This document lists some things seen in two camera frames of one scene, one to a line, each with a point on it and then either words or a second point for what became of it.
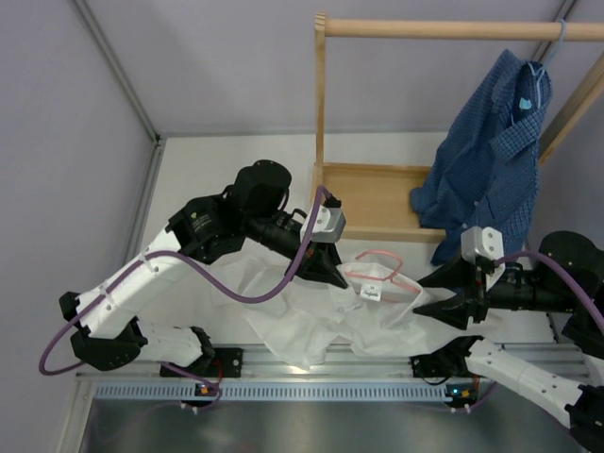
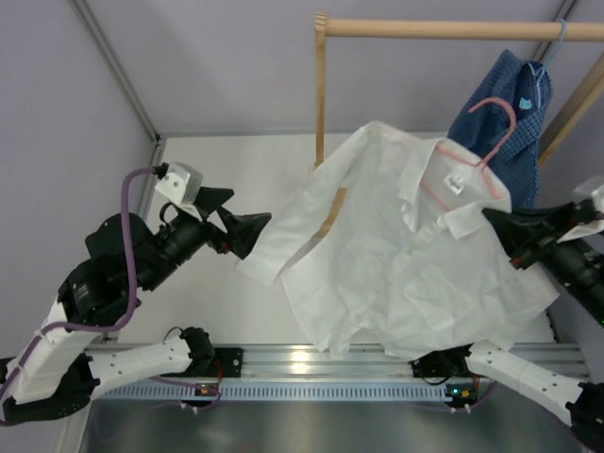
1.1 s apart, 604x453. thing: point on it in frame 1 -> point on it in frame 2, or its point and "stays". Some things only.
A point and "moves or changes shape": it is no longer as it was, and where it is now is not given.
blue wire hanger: [546, 62] stays
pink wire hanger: [391, 277] -> [480, 164]
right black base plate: [440, 365] stays
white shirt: [364, 309] moves or changes shape
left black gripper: [320, 263] -> [245, 230]
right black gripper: [461, 276] -> [517, 230]
